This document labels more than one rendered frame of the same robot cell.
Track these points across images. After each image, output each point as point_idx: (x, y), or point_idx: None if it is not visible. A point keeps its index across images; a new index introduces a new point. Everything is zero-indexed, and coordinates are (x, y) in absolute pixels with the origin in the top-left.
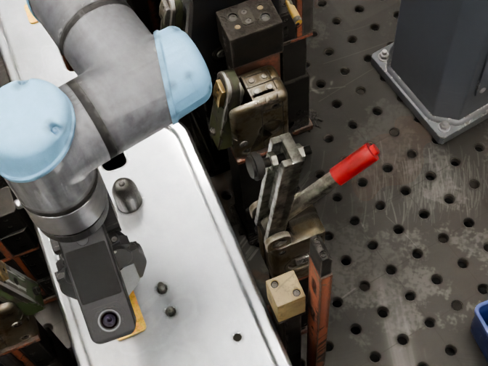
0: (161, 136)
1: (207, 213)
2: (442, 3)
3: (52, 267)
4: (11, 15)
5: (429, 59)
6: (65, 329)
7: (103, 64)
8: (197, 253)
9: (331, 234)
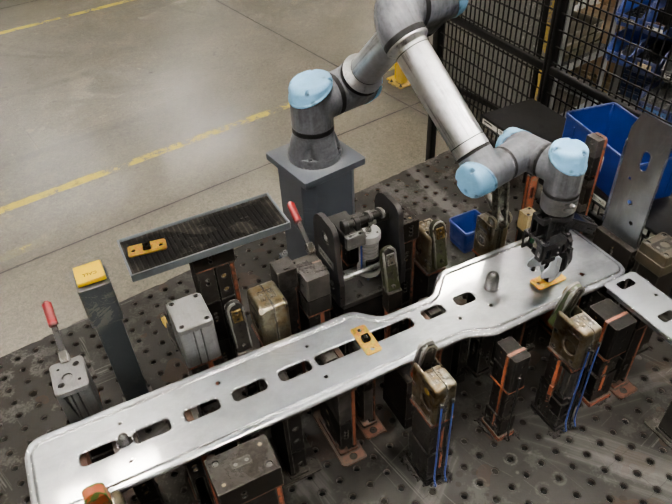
0: (449, 280)
1: (487, 259)
2: (343, 201)
3: (538, 311)
4: (376, 361)
5: None
6: (519, 412)
7: (529, 144)
8: (510, 260)
9: None
